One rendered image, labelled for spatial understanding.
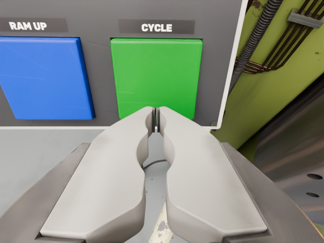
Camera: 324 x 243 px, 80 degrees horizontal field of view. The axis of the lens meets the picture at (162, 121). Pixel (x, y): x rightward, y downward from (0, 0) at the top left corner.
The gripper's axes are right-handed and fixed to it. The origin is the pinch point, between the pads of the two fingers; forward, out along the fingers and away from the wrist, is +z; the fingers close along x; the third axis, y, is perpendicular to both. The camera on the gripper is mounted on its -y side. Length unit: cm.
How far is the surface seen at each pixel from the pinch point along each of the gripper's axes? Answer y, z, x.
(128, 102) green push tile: 2.5, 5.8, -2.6
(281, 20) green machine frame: -2.5, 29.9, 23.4
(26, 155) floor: 75, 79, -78
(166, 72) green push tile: -0.4, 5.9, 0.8
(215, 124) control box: 5.3, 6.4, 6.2
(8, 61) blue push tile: -1.3, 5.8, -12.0
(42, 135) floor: 69, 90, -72
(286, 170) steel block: 28.1, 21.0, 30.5
